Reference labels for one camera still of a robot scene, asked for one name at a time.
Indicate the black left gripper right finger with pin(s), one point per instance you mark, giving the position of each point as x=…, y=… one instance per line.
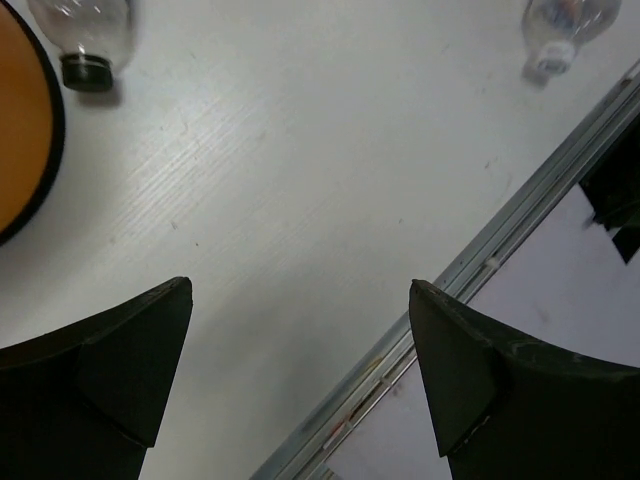
x=562, y=415

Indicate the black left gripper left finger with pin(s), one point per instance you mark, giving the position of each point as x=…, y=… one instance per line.
x=87, y=401

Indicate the clear bottle black cap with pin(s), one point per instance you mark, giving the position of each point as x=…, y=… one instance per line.
x=94, y=39

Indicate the clear bottle blue orange label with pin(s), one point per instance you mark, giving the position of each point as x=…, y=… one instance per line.
x=555, y=30

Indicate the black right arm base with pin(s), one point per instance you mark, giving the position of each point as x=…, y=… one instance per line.
x=612, y=189

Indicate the orange cylindrical bin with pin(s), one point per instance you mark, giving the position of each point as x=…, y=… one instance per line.
x=32, y=123

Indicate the aluminium table edge rail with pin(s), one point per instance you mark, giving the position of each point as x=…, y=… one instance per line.
x=437, y=331

